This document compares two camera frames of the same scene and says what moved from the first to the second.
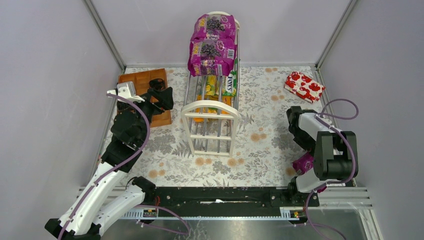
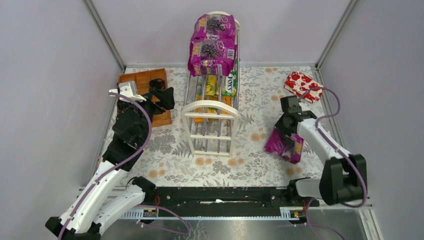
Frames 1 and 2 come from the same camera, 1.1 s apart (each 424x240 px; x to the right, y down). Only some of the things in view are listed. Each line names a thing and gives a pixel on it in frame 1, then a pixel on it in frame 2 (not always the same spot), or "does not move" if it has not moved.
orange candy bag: (225, 99) does not move
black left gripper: (154, 100) does not move
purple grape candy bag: (301, 165) to (288, 147)
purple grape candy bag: (213, 26) does not move
